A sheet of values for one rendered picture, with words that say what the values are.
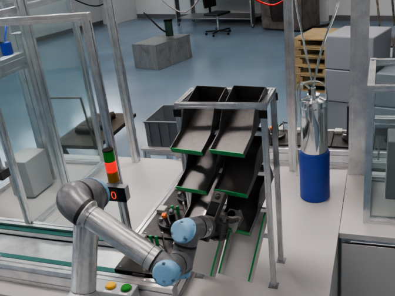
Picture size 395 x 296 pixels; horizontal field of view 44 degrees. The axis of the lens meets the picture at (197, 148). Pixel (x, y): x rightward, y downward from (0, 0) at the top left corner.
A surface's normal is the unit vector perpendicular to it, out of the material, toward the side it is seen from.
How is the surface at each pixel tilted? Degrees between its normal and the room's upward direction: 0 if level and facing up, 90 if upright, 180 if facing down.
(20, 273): 90
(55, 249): 0
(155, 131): 90
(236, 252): 45
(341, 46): 90
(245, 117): 25
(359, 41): 90
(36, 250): 0
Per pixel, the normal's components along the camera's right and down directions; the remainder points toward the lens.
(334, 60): -0.62, 0.38
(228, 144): -0.30, -0.65
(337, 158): -0.33, 0.41
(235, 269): -0.42, -0.36
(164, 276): -0.26, 0.04
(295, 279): -0.11, -0.91
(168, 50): 0.77, 0.18
